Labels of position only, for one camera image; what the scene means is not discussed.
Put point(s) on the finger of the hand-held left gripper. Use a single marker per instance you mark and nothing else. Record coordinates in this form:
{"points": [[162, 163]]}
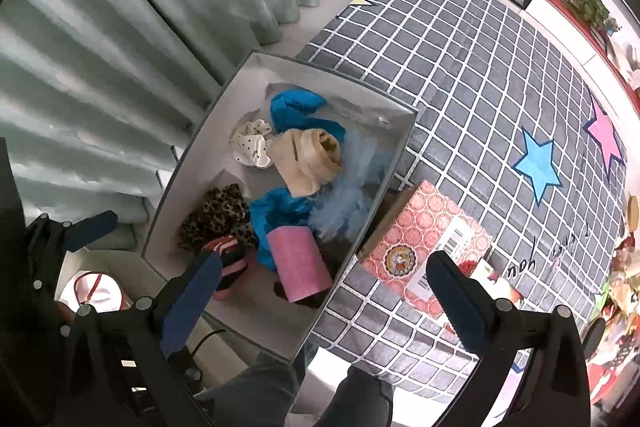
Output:
{"points": [[90, 229]]}

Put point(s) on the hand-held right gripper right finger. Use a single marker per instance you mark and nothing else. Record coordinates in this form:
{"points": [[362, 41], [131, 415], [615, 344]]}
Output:
{"points": [[452, 302]]}

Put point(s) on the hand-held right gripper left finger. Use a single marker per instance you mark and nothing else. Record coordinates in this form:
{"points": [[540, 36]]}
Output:
{"points": [[192, 297]]}

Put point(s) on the red striped sock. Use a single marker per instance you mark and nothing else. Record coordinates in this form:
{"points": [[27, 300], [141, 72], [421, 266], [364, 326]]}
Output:
{"points": [[232, 257]]}

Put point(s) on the leopard print cloth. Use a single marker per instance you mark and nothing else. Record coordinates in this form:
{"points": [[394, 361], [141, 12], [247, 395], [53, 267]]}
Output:
{"points": [[215, 217]]}

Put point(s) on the pink rectangular cloth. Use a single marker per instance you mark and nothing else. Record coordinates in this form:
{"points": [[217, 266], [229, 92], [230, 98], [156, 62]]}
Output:
{"points": [[297, 267]]}

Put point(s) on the light blue fluffy cloth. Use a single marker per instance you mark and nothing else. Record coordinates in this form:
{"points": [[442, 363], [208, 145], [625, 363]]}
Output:
{"points": [[350, 197]]}

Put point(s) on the white dotted sock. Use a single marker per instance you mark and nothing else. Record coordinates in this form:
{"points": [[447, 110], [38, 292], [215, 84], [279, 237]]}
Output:
{"points": [[252, 142]]}

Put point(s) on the beige sock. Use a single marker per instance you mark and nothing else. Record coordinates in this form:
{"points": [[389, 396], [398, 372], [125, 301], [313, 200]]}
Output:
{"points": [[310, 157]]}

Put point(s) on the grey cardboard box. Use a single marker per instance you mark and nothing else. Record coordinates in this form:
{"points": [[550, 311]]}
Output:
{"points": [[310, 82]]}

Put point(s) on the printed tissue box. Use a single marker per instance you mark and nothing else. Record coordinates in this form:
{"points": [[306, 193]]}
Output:
{"points": [[420, 227]]}

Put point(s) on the person's left leg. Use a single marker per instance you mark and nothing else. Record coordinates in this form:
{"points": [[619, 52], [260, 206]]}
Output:
{"points": [[255, 392]]}

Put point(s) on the person's leg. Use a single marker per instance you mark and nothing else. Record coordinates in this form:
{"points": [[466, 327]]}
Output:
{"points": [[255, 392], [360, 399]]}

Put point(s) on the person's right leg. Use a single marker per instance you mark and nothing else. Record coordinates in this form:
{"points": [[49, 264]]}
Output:
{"points": [[360, 399]]}

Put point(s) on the black round disc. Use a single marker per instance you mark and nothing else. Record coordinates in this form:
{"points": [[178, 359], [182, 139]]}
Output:
{"points": [[595, 338]]}

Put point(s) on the pile of snack packets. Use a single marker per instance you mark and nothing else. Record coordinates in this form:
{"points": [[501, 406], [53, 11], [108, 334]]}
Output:
{"points": [[620, 297]]}

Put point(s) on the pale green curtain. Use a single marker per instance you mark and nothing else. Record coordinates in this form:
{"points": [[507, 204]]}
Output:
{"points": [[125, 32]]}

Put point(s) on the glass jar with gold lid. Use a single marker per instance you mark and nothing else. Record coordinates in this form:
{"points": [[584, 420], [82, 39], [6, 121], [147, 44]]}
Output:
{"points": [[634, 216]]}

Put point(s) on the grey checked star blanket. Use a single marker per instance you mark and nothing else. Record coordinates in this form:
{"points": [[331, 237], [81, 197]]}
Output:
{"points": [[475, 82]]}

